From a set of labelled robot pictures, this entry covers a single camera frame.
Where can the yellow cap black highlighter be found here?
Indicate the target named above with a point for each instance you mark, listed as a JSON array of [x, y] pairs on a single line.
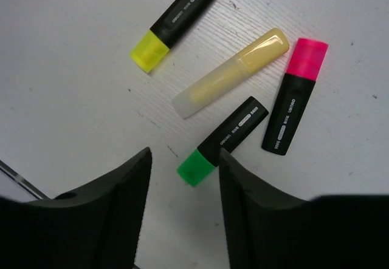
[[167, 31]]

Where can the cream yellow pastel highlighter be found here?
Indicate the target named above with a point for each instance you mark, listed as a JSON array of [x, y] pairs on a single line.
[[231, 73]]

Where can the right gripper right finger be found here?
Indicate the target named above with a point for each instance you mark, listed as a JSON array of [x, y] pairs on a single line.
[[268, 228]]

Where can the pink cap black highlighter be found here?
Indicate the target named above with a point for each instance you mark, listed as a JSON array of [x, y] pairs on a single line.
[[293, 95]]

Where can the green cap black highlighter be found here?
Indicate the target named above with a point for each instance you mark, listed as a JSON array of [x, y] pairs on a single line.
[[228, 135]]

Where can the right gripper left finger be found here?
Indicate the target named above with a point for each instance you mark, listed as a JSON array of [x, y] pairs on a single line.
[[96, 225]]

